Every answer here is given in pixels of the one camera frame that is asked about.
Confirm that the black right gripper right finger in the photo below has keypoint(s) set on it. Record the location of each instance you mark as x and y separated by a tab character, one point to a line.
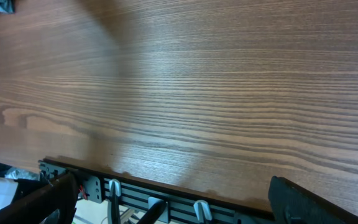
292	204

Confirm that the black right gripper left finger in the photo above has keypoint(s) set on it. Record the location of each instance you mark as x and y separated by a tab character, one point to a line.
59	194

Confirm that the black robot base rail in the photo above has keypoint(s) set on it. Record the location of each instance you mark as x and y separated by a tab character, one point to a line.
117	199

